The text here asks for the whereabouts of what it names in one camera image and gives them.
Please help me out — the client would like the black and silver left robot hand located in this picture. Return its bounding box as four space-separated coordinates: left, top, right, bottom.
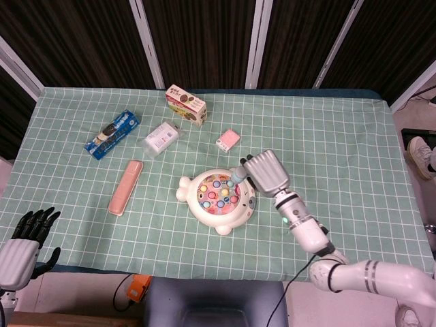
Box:
0 206 62 290

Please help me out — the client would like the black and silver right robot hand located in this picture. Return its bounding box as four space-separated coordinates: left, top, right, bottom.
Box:
239 149 292 198

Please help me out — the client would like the light blue toy hammer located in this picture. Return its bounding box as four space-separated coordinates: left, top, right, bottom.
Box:
227 167 247 187

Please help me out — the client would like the white fish-shaped toy game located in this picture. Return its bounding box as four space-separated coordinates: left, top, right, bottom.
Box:
176 168 258 236

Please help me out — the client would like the small pink and white box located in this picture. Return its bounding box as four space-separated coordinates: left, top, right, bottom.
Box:
215 128 241 154

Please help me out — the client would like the green checked tablecloth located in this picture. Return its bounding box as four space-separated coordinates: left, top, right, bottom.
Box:
0 87 435 290

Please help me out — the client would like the cream chocolate cookie box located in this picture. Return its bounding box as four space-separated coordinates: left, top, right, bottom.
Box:
165 84 208 127

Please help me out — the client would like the clear packet of white pads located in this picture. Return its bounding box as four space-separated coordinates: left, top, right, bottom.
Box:
141 121 185 159

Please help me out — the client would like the orange device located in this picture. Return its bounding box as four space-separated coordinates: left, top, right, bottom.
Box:
125 275 153 303

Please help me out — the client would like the long pink plastic case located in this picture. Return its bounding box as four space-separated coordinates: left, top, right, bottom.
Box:
108 160 144 216

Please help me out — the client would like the black flat box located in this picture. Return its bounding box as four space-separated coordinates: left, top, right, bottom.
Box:
401 127 436 151

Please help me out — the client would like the white sneaker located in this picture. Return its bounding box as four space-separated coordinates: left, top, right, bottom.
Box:
405 136 436 180

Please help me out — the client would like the blue Oreo cookie box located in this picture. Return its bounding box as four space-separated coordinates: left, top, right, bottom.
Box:
84 109 141 161

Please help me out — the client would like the black cable of orange device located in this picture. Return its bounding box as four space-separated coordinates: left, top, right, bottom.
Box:
113 273 137 313

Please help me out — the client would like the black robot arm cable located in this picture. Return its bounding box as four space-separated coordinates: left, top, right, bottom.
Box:
266 250 330 327

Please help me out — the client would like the white frame post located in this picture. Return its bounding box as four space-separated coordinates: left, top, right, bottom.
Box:
390 64 436 113
0 35 45 102
312 0 365 89
129 0 166 90
245 0 273 90

